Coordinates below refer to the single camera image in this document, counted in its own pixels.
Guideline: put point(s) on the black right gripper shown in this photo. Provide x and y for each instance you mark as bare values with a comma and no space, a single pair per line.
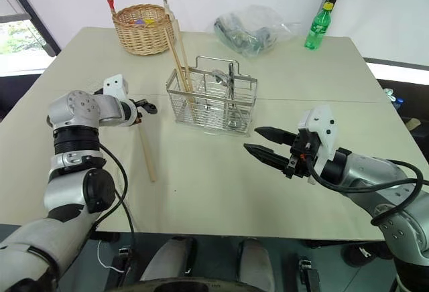
303,158

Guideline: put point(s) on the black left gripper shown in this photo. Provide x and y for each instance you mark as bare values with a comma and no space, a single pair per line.
142,104

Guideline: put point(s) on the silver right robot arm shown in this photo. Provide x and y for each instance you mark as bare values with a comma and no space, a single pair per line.
368,178

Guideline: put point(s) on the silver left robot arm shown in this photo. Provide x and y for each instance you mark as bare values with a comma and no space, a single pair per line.
80,104

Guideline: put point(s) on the dark rounded robot base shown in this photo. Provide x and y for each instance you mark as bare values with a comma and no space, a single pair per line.
174,287

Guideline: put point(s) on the metal spoon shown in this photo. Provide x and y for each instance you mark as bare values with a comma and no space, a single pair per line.
231,84
220,76

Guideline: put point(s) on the wooden chopstick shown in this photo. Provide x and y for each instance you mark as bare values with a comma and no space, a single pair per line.
147,154
183,54
177,61

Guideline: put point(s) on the small yellow object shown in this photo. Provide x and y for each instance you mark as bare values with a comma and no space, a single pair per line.
149,21

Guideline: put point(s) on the clear plastic bag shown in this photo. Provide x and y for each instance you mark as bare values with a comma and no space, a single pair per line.
248,34

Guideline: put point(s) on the grey rounded robot leg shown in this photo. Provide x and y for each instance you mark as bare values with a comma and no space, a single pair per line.
256,265
167,258

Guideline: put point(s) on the green plastic bottle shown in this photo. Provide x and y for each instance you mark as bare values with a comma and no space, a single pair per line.
316,29

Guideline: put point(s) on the small blue capped bottle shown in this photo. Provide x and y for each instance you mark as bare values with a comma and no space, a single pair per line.
397,99

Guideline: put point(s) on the small tan object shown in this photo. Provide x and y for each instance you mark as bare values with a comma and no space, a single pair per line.
414,124

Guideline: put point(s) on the black side furniture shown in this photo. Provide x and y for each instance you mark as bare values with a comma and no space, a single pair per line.
402,77

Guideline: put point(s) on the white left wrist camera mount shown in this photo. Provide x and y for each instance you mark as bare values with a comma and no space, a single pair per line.
114,86

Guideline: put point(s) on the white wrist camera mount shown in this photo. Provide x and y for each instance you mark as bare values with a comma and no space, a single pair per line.
318,121
114,86

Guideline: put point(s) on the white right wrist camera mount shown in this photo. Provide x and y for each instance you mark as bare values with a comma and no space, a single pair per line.
318,121

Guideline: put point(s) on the black window frame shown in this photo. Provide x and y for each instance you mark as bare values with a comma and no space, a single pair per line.
37,14

